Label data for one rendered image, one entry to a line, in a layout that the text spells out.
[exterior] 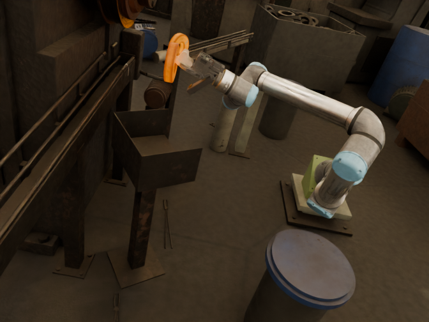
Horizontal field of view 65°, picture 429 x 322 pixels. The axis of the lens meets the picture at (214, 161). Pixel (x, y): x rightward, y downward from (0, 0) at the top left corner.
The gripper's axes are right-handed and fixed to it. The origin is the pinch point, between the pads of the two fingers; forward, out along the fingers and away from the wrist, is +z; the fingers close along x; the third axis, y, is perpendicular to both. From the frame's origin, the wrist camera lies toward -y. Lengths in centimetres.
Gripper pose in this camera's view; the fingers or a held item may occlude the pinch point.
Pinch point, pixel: (172, 57)
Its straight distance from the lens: 139.3
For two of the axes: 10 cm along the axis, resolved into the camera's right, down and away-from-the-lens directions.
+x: -0.7, 5.4, -8.4
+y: 4.8, -7.2, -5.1
